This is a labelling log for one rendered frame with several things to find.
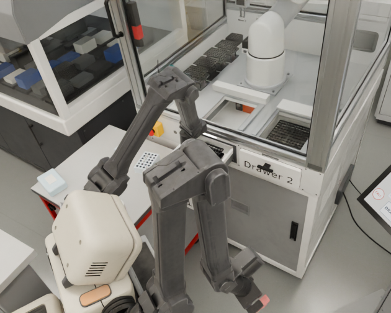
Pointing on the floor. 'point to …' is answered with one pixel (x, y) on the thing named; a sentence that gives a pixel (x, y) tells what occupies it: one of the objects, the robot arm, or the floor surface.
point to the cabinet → (283, 209)
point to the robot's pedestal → (11, 273)
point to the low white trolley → (97, 145)
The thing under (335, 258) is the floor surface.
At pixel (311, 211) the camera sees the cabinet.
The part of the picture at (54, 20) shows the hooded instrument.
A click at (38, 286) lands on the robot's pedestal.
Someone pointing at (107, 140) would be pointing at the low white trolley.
